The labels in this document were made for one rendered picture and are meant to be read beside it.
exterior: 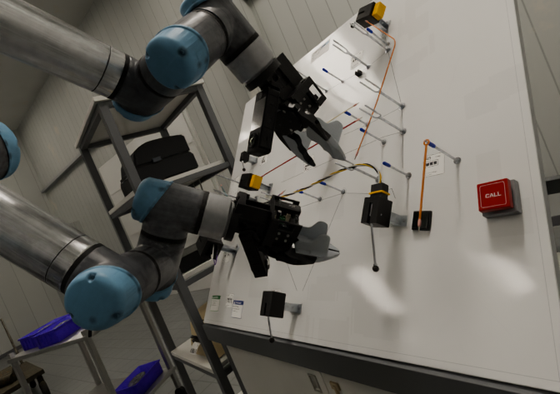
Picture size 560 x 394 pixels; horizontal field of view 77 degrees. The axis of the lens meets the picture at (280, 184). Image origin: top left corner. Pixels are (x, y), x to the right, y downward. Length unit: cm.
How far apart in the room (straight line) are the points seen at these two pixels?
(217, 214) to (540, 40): 315
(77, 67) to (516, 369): 76
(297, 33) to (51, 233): 379
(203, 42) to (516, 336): 62
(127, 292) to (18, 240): 15
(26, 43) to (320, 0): 361
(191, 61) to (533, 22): 317
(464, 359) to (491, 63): 55
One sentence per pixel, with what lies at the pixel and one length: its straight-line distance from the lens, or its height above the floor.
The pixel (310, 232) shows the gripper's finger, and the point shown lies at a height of 116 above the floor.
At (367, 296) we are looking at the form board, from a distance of 83.
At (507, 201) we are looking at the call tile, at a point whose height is 110.
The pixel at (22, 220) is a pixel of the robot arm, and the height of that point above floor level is 136.
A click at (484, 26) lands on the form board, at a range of 92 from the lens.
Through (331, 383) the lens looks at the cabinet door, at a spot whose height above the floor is 74.
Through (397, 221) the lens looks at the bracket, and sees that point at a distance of 80.
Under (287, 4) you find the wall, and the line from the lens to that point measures 425.
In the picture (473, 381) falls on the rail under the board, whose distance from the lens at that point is 70.
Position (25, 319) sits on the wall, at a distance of 1061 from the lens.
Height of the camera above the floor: 128
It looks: 1 degrees down
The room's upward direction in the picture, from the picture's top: 23 degrees counter-clockwise
